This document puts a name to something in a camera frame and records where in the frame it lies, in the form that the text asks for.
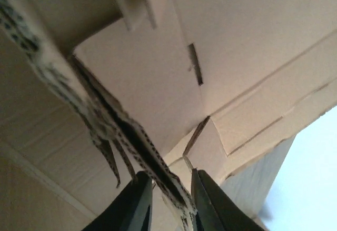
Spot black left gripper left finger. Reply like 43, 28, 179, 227
83, 171, 153, 231

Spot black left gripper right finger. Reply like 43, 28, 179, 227
191, 169, 263, 231

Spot brown cardboard box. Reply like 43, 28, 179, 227
1, 0, 336, 230

